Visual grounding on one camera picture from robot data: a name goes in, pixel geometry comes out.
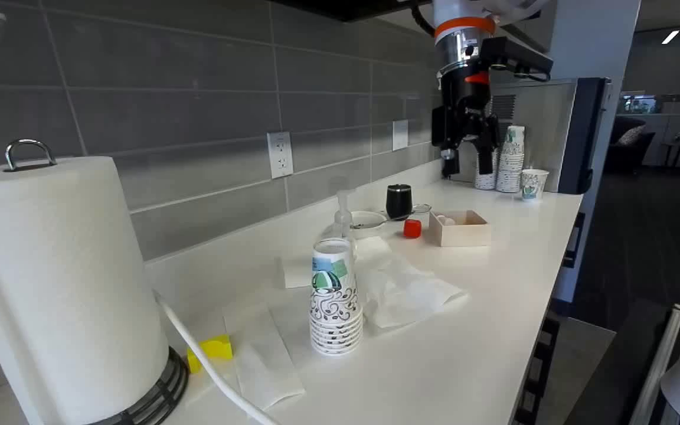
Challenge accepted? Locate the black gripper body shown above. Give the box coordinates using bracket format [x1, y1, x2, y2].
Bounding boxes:
[430, 69, 504, 155]

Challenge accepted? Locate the white bowl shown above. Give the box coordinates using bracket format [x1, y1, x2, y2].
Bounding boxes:
[351, 208, 391, 231]

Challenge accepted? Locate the tall paper cup stack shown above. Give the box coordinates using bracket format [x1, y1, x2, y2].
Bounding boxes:
[497, 122, 530, 197]
[475, 169, 500, 193]

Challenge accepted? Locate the single patterned paper cup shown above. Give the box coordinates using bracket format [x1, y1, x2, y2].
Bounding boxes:
[517, 166, 554, 202]

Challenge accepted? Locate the black tumbler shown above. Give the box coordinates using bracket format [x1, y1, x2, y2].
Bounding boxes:
[386, 181, 414, 223]

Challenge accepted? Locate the pale wooden box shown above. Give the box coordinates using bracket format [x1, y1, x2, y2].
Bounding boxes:
[426, 208, 491, 251]

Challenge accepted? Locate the dark partition panel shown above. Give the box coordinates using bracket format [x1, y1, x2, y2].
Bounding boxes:
[557, 76, 610, 197]

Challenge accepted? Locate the clear plastic bag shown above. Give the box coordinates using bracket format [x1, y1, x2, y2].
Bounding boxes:
[354, 251, 467, 338]

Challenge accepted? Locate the dark office chair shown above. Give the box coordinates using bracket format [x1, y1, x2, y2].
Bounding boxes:
[606, 115, 658, 175]

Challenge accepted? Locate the patterned paper cup stack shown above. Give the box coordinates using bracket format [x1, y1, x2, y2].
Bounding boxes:
[307, 238, 367, 362]

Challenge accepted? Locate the white pole with red mark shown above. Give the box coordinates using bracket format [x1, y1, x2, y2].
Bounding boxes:
[628, 303, 680, 425]

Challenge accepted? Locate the folded white paper napkin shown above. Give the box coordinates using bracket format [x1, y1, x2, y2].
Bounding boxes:
[225, 310, 310, 413]

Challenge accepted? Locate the yellow sponge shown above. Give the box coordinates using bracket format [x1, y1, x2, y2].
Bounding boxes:
[185, 336, 237, 375]

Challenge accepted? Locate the black metal towel holder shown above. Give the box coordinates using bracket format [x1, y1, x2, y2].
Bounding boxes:
[0, 138, 194, 425]

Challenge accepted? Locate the white paper towel roll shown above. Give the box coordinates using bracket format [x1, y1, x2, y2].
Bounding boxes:
[0, 154, 171, 425]

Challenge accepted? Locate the white double wall outlet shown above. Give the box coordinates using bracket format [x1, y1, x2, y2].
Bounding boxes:
[391, 119, 411, 154]

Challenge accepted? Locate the dark wall shelf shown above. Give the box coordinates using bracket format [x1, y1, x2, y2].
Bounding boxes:
[276, 0, 437, 23]

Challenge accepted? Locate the white single wall outlet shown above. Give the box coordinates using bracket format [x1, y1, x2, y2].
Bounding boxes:
[266, 129, 296, 180]

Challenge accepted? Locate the white power cable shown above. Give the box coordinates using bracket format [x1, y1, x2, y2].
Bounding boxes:
[153, 292, 279, 425]

